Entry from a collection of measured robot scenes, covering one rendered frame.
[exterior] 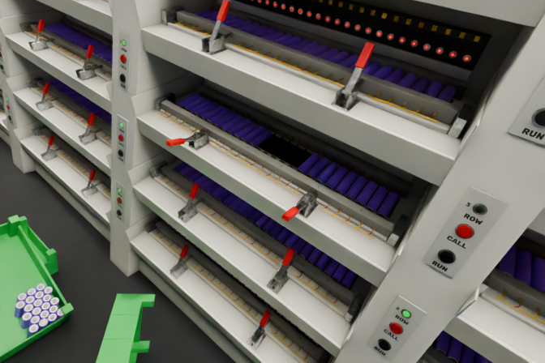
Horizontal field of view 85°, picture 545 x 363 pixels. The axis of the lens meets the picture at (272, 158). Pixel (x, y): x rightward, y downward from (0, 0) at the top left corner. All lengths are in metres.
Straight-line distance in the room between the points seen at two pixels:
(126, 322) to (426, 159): 0.64
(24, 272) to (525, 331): 1.06
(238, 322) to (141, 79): 0.61
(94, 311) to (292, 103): 0.80
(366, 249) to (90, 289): 0.81
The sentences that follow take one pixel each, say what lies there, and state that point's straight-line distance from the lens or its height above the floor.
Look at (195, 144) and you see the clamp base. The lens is 0.63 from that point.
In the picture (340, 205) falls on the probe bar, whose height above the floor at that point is 0.57.
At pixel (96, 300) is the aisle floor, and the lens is 1.05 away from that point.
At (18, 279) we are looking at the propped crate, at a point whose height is 0.06.
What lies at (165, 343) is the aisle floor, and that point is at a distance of 0.96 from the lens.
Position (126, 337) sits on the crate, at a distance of 0.74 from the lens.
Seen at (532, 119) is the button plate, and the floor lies 0.80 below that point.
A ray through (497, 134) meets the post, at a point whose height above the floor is 0.78.
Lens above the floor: 0.83
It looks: 26 degrees down
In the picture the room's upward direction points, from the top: 16 degrees clockwise
